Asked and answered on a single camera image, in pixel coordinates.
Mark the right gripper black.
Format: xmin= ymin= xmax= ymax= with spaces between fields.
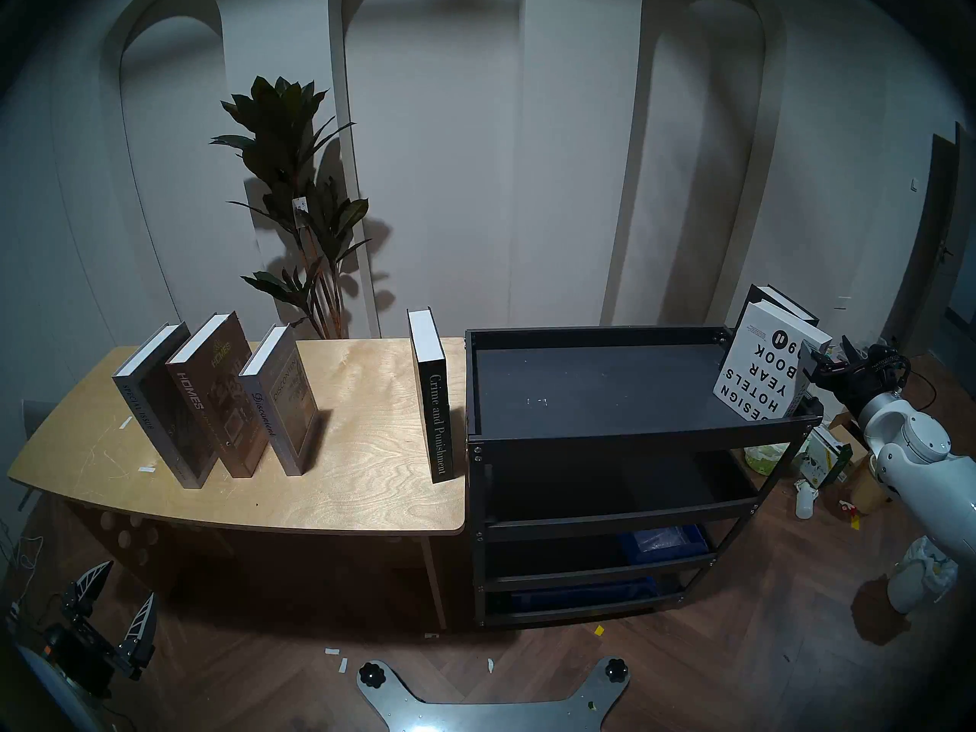
xmin=808 ymin=335 xmax=912 ymax=415

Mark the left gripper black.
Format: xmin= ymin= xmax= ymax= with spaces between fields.
xmin=42 ymin=561 xmax=159 ymax=699

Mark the white Designhotels Yearbook book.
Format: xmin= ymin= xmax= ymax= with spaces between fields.
xmin=713 ymin=300 xmax=833 ymax=421

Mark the black Century book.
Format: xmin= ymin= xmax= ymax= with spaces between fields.
xmin=736 ymin=284 xmax=820 ymax=335

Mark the grey Discontent book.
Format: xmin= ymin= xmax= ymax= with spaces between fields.
xmin=239 ymin=324 xmax=319 ymax=477

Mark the wooden display table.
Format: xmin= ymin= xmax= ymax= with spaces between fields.
xmin=8 ymin=337 xmax=470 ymax=631

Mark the black metal shelf cart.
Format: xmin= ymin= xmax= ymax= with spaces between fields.
xmin=464 ymin=325 xmax=824 ymax=628

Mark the brown cardboard box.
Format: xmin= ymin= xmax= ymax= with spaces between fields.
xmin=827 ymin=418 xmax=872 ymax=464

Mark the green and white carton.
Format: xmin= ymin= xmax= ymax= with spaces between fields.
xmin=801 ymin=425 xmax=853 ymax=487

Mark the green plastic bag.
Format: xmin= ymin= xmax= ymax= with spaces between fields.
xmin=743 ymin=442 xmax=798 ymax=476

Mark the yellow bucket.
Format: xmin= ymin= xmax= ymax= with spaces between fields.
xmin=849 ymin=456 xmax=891 ymax=515

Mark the dark door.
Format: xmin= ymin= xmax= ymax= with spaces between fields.
xmin=884 ymin=124 xmax=976 ymax=361

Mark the grey Special Issue book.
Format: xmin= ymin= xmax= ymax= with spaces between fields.
xmin=112 ymin=323 xmax=218 ymax=489

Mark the white bagged trash bin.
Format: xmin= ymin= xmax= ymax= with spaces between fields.
xmin=888 ymin=536 xmax=960 ymax=615

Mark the brown Homes book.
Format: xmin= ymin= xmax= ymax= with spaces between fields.
xmin=165 ymin=311 xmax=268 ymax=478

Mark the blue plastic bin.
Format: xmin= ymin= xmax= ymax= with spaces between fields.
xmin=618 ymin=525 xmax=710 ymax=563
xmin=511 ymin=578 xmax=658 ymax=613

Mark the black Crime and Punishment book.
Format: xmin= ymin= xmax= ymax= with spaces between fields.
xmin=407 ymin=308 xmax=457 ymax=484

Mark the tall green potted plant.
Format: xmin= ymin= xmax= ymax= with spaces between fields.
xmin=210 ymin=75 xmax=374 ymax=339

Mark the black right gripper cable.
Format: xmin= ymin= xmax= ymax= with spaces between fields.
xmin=904 ymin=361 xmax=939 ymax=413

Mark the black floor cable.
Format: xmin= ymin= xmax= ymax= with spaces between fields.
xmin=0 ymin=536 xmax=62 ymax=647

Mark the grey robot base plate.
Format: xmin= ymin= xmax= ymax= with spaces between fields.
xmin=358 ymin=657 xmax=632 ymax=732

